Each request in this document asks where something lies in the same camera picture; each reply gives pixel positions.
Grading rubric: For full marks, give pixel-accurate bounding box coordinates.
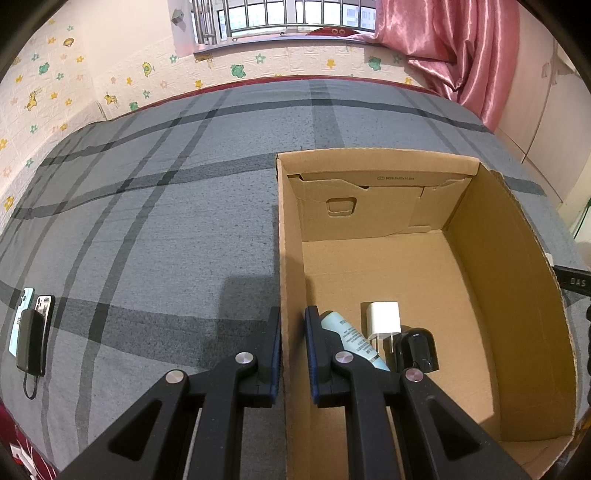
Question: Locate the brown cardboard box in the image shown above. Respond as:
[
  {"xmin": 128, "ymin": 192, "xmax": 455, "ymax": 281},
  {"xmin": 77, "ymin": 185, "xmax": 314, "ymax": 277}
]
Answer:
[{"xmin": 277, "ymin": 148, "xmax": 579, "ymax": 479}]

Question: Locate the black cylindrical cap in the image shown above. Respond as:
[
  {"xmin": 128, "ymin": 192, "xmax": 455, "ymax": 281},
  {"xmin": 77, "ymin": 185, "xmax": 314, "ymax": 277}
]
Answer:
[{"xmin": 393, "ymin": 327, "xmax": 440, "ymax": 373}]

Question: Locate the light green smartphone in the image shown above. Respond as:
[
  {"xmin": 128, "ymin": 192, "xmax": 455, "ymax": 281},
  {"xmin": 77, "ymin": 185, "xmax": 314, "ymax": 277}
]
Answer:
[{"xmin": 8, "ymin": 287, "xmax": 34, "ymax": 357}]

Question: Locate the grey plaid bed cover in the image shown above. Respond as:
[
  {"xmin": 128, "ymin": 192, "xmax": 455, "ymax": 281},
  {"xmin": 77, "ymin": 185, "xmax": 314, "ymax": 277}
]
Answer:
[{"xmin": 1, "ymin": 79, "xmax": 583, "ymax": 469}]

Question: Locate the light blue tube bottle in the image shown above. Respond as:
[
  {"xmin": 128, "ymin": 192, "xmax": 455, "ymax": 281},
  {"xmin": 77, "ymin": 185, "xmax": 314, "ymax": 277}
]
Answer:
[{"xmin": 321, "ymin": 311, "xmax": 389, "ymax": 371}]

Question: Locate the barred window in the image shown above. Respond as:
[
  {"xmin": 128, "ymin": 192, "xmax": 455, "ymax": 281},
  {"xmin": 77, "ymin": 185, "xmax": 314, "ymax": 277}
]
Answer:
[{"xmin": 189, "ymin": 0, "xmax": 377, "ymax": 45}]

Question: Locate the small white plug charger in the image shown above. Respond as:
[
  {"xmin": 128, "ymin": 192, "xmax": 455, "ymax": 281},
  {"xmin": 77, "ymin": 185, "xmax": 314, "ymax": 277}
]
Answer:
[{"xmin": 366, "ymin": 301, "xmax": 402, "ymax": 352}]

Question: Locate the pink satin curtain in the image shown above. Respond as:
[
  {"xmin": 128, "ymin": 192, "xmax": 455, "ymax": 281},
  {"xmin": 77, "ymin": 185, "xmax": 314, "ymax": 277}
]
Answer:
[{"xmin": 353, "ymin": 0, "xmax": 520, "ymax": 131}]

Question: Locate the beige wardrobe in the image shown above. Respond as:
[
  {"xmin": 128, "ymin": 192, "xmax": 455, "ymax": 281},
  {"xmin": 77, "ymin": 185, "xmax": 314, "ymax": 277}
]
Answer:
[{"xmin": 497, "ymin": 7, "xmax": 590, "ymax": 225}]

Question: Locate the phone with dark case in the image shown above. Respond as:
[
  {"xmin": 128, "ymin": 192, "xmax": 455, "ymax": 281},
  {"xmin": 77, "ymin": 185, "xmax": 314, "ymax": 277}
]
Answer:
[{"xmin": 35, "ymin": 295, "xmax": 55, "ymax": 376}]

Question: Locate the black power bank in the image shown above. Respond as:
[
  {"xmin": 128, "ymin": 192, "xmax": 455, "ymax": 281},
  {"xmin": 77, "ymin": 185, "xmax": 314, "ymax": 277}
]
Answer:
[{"xmin": 16, "ymin": 309, "xmax": 45, "ymax": 400}]

